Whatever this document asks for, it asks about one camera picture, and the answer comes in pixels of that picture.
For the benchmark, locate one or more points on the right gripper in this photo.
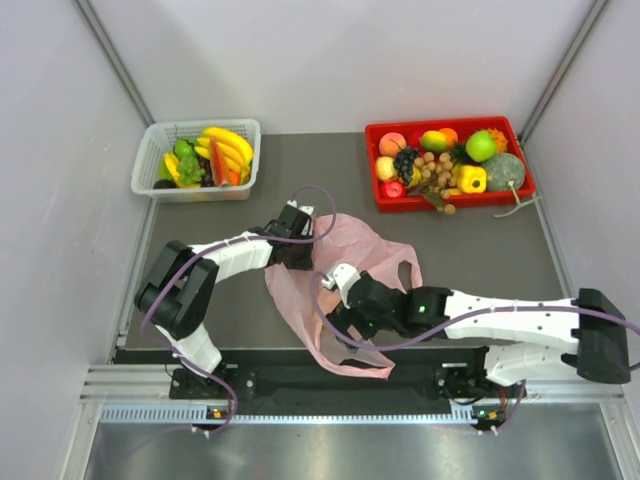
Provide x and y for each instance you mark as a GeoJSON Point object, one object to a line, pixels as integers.
{"type": "Point", "coordinates": [342, 317]}

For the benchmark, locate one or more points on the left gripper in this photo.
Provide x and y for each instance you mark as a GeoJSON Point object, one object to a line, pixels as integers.
{"type": "Point", "coordinates": [305, 262]}

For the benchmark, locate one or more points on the pink plastic bag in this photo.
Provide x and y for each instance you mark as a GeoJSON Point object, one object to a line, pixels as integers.
{"type": "Point", "coordinates": [354, 242]}

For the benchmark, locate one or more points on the dark purple grape bunch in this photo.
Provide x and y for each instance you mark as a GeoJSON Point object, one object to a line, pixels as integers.
{"type": "Point", "coordinates": [406, 170]}

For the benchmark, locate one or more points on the longan bunch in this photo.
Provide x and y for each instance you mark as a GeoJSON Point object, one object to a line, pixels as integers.
{"type": "Point", "coordinates": [435, 176]}

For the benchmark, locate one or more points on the green yellow mango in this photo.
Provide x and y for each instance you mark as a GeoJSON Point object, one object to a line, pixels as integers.
{"type": "Point", "coordinates": [434, 141]}

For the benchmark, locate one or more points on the large green apple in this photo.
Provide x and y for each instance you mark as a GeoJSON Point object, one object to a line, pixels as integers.
{"type": "Point", "coordinates": [481, 146]}

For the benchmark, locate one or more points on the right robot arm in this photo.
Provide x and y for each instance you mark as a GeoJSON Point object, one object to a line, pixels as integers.
{"type": "Point", "coordinates": [539, 339]}

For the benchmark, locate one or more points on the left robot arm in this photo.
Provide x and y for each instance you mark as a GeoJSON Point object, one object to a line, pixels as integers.
{"type": "Point", "coordinates": [176, 291]}

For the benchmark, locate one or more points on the orange fruit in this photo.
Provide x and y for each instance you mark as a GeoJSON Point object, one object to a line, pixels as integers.
{"type": "Point", "coordinates": [451, 136]}

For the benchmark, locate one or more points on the watermelon slice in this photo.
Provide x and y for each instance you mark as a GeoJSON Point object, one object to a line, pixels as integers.
{"type": "Point", "coordinates": [220, 170]}

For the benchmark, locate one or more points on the banana bunch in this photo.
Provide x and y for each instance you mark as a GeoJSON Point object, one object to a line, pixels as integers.
{"type": "Point", "coordinates": [236, 150]}

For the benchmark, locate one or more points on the white plastic basket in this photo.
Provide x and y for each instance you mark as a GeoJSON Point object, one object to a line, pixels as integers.
{"type": "Point", "coordinates": [155, 174]}

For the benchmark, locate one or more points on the red apple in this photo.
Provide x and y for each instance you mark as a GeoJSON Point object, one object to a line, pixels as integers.
{"type": "Point", "coordinates": [393, 190]}

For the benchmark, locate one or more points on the pale yellow apple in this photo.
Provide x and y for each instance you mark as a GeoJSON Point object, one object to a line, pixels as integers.
{"type": "Point", "coordinates": [385, 169]}

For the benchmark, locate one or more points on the green grape bunch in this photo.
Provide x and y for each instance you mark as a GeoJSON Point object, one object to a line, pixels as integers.
{"type": "Point", "coordinates": [190, 171]}

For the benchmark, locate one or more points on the pink peach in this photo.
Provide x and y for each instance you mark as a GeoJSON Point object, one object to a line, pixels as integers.
{"type": "Point", "coordinates": [391, 144]}

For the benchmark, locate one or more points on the yellow bell pepper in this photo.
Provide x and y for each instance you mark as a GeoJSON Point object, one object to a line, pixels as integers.
{"type": "Point", "coordinates": [472, 179]}

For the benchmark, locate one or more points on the green netted melon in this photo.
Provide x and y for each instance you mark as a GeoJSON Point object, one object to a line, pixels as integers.
{"type": "Point", "coordinates": [504, 171]}

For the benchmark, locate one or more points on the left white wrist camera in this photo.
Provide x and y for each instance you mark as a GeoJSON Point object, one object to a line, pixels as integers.
{"type": "Point", "coordinates": [309, 211]}

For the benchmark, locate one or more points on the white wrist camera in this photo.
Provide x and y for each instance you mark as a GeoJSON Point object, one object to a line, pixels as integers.
{"type": "Point", "coordinates": [340, 277]}
{"type": "Point", "coordinates": [309, 211]}

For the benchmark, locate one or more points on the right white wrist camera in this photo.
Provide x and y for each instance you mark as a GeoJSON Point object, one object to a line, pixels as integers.
{"type": "Point", "coordinates": [340, 277]}

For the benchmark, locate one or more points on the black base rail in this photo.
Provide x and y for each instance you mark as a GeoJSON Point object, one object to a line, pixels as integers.
{"type": "Point", "coordinates": [282, 382]}

